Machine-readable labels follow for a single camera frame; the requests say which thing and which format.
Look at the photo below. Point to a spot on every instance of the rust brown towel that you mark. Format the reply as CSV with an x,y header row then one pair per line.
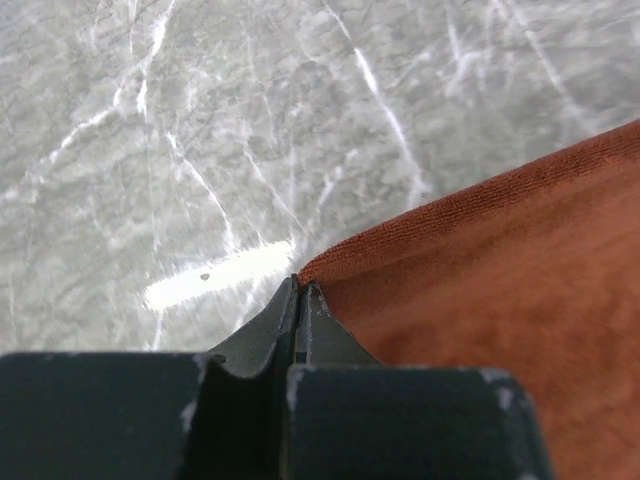
x,y
535,271

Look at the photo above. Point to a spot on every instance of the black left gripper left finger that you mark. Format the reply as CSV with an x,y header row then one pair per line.
x,y
217,414

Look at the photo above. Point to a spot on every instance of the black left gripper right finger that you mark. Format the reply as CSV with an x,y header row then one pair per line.
x,y
351,417

